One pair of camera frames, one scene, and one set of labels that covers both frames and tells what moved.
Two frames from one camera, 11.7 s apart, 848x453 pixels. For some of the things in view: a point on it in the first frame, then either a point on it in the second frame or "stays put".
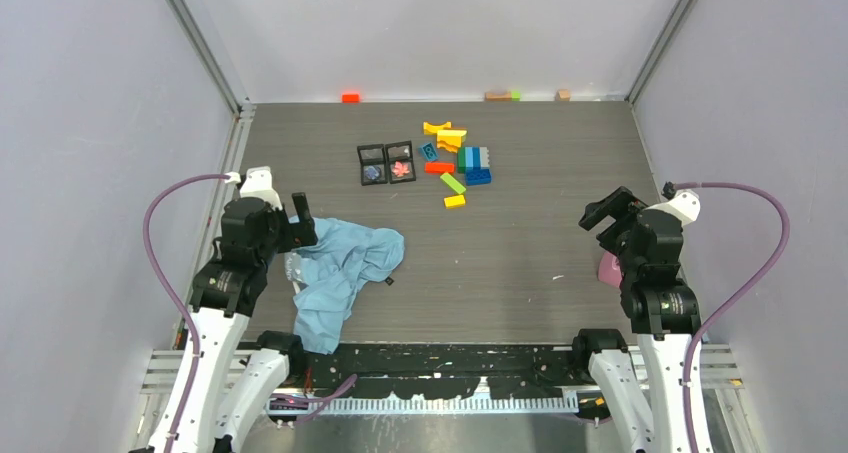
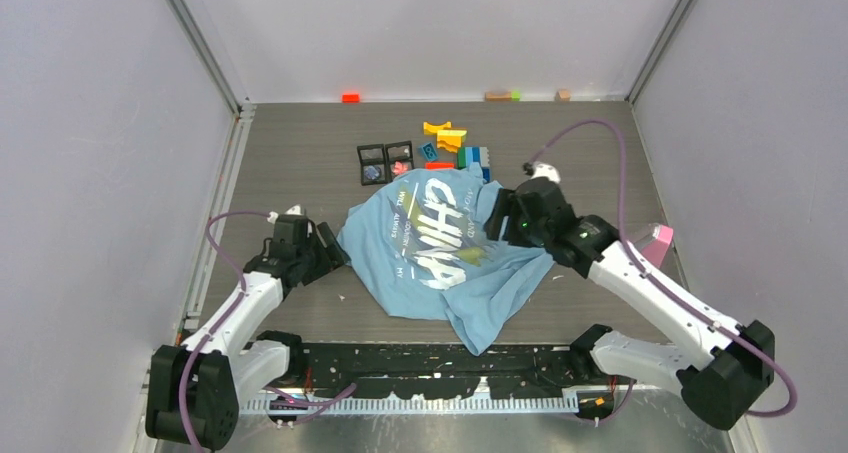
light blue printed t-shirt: (332, 269) → (421, 242)
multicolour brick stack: (474, 162) stays put
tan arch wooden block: (498, 98) stays put
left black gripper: (302, 230) → (335, 257)
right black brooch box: (400, 162) stays put
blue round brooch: (372, 173) stays put
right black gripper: (621, 204) → (506, 205)
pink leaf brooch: (399, 169) stays put
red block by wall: (351, 98) stays put
